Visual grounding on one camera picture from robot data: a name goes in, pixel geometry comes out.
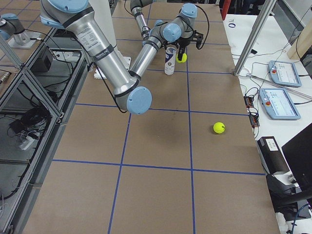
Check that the black monitor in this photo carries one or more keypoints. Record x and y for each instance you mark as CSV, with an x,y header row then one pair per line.
x,y
298,154

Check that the near teach pendant tablet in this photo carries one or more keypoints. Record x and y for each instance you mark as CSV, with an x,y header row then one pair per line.
x,y
278,104

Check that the aluminium frame post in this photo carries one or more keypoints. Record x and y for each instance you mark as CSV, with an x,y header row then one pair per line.
x,y
256,29

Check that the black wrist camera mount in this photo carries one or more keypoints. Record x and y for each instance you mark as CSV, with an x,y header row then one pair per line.
x,y
197,37

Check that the orange electronics board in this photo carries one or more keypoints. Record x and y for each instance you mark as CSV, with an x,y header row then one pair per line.
x,y
252,111

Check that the metal grabber stick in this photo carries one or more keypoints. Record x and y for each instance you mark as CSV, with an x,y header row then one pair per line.
x,y
263,80

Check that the teach pendant tablet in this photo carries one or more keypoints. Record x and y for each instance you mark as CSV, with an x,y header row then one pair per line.
x,y
278,104
284,73

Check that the far teach pendant tablet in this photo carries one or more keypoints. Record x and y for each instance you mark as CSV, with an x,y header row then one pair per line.
x,y
284,73

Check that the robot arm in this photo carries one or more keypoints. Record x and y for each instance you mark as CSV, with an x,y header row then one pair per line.
x,y
78,17
136,10

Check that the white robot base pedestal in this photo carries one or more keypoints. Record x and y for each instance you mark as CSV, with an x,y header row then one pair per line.
x,y
103,18

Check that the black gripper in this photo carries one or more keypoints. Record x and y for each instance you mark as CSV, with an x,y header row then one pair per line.
x,y
184,44

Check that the black box device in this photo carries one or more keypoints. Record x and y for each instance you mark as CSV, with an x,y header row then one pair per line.
x,y
273,159

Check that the yellow tennis ball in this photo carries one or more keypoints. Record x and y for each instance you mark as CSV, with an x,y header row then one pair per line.
x,y
183,58
219,127

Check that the white tennis ball can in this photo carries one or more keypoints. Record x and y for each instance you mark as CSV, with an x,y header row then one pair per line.
x,y
170,59

